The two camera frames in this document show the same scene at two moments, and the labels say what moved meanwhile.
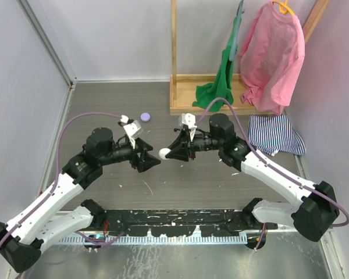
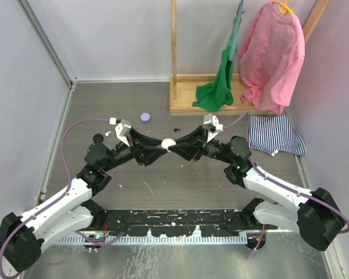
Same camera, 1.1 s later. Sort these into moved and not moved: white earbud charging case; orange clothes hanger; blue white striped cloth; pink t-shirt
Moved: white earbud charging case
Not moved: pink t-shirt; orange clothes hanger; blue white striped cloth
